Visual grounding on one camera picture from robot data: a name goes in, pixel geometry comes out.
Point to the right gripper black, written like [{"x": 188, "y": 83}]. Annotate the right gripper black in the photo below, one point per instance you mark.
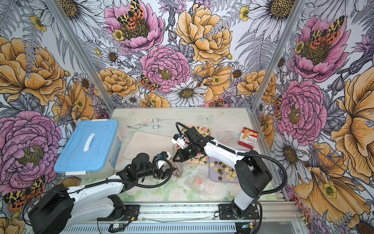
[{"x": 180, "y": 152}]

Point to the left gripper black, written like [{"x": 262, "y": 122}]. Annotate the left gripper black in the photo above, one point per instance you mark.
[{"x": 161, "y": 174}]

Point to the bag of mixed snacks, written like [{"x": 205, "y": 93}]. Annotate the bag of mixed snacks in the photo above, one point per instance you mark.
[{"x": 199, "y": 183}]

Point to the bag of pink wafers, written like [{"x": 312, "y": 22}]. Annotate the bag of pink wafers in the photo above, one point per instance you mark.
[{"x": 177, "y": 169}]

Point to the ziploc bag pink cookies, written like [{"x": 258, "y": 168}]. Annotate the ziploc bag pink cookies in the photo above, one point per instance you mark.
[{"x": 227, "y": 137}]

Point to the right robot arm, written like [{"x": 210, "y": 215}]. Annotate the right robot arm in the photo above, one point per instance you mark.
[{"x": 253, "y": 174}]

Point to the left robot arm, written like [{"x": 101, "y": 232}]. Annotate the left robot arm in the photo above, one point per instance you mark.
[{"x": 62, "y": 207}]

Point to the yellow floral tray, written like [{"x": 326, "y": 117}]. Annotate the yellow floral tray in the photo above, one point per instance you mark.
[{"x": 200, "y": 159}]

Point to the beige plastic tray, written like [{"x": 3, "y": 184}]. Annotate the beige plastic tray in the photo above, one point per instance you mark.
[{"x": 149, "y": 143}]

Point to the lavender plastic tray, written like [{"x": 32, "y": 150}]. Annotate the lavender plastic tray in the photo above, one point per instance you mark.
[{"x": 214, "y": 177}]

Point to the metal scissors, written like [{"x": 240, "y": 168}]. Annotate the metal scissors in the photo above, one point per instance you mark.
[{"x": 154, "y": 123}]

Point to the pile of flower biscuits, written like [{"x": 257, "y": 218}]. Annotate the pile of flower biscuits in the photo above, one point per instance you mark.
[{"x": 225, "y": 171}]

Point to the blue lidded storage box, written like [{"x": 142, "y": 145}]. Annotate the blue lidded storage box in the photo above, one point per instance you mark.
[{"x": 92, "y": 150}]

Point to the red white small box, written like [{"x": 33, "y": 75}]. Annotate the red white small box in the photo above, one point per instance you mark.
[{"x": 248, "y": 138}]

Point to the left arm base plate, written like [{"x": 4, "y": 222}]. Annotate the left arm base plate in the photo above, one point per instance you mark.
[{"x": 128, "y": 212}]

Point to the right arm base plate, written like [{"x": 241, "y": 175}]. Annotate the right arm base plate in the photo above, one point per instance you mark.
[{"x": 230, "y": 211}]

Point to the aluminium front rail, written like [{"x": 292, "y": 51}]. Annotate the aluminium front rail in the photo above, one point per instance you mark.
[{"x": 168, "y": 212}]

